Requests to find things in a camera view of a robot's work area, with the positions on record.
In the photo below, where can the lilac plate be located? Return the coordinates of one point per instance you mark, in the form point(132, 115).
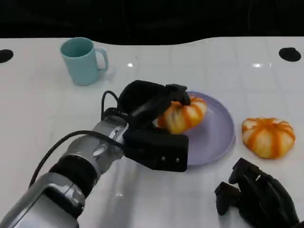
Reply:
point(213, 133)

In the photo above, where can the orange and white toy bread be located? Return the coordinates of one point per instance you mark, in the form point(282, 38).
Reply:
point(187, 116)
point(268, 137)

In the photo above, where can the pale green mug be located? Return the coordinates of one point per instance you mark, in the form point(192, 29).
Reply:
point(80, 69)

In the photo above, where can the black round table grommet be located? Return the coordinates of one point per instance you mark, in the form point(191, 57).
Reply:
point(5, 56)
point(289, 54)

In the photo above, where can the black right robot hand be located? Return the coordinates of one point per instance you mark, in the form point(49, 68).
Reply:
point(261, 202)

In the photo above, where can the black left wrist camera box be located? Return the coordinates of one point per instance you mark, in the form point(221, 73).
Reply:
point(161, 149)

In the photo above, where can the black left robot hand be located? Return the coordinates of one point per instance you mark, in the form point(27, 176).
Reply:
point(142, 99)

